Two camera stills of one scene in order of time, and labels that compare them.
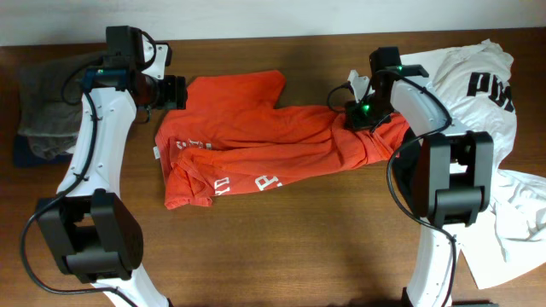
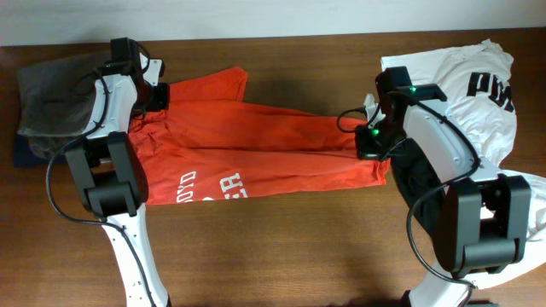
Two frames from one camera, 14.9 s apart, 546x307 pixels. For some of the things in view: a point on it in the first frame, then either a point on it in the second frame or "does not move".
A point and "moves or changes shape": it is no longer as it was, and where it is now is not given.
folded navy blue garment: [24, 155] does not move
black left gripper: [175, 93] to [162, 101]
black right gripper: [356, 121] to [364, 149]
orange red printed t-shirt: [229, 133] moves or changes shape
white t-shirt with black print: [473, 82] does not move
